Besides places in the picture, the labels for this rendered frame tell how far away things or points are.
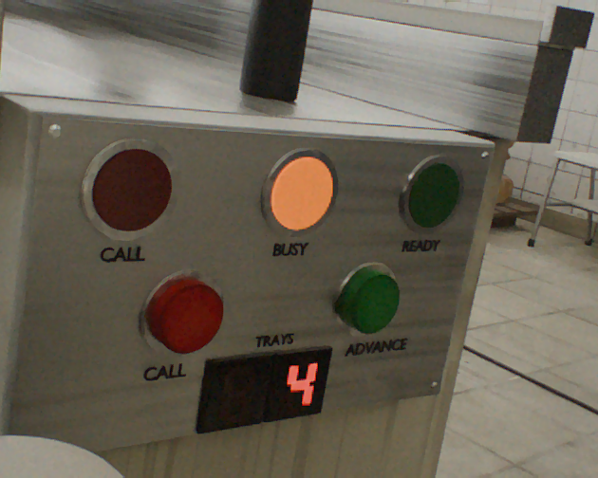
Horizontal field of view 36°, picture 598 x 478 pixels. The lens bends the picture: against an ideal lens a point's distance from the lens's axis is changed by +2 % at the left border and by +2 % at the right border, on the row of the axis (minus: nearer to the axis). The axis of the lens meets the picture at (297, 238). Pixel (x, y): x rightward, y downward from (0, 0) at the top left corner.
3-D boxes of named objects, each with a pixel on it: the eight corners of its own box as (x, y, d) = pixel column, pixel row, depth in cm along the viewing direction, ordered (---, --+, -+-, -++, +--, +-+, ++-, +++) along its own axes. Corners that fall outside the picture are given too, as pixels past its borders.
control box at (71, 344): (-33, 433, 37) (-3, 92, 34) (401, 370, 52) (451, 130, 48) (-3, 478, 34) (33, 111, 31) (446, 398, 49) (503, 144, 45)
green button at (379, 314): (327, 325, 43) (338, 266, 42) (374, 321, 45) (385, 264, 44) (348, 338, 42) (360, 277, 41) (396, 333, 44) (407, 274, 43)
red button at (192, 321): (138, 343, 37) (147, 274, 37) (201, 337, 39) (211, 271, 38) (156, 358, 36) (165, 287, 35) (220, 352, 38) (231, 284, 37)
